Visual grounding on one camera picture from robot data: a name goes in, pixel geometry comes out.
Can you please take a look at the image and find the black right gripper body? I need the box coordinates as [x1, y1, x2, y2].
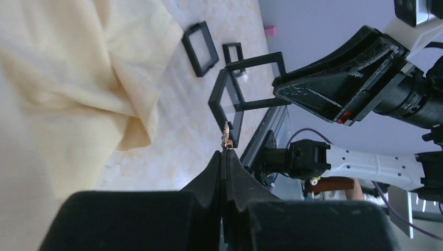
[373, 58, 442, 129]

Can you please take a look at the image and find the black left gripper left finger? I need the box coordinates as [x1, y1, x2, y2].
[40, 151, 222, 250]

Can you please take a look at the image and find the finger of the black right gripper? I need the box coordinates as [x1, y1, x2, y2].
[272, 26, 410, 126]

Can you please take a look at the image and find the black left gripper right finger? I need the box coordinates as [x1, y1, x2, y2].
[224, 150, 398, 250]

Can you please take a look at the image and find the blue leaf brooch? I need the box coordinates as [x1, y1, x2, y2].
[221, 121, 234, 150]

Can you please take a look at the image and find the cream yellow t-shirt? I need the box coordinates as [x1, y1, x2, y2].
[1, 1, 183, 250]

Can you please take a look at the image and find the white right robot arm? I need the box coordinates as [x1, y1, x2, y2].
[273, 26, 442, 202]

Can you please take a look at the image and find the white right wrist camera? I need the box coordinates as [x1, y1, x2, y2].
[382, 0, 442, 58]

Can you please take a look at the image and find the black square frame right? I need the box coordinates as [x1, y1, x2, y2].
[222, 42, 246, 78]

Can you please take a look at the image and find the black square frame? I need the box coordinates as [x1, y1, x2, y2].
[182, 21, 219, 77]
[222, 42, 246, 78]

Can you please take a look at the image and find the black cube frame right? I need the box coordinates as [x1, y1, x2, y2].
[208, 52, 291, 148]

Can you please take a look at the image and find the black square frame centre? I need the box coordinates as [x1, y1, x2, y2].
[182, 21, 219, 77]

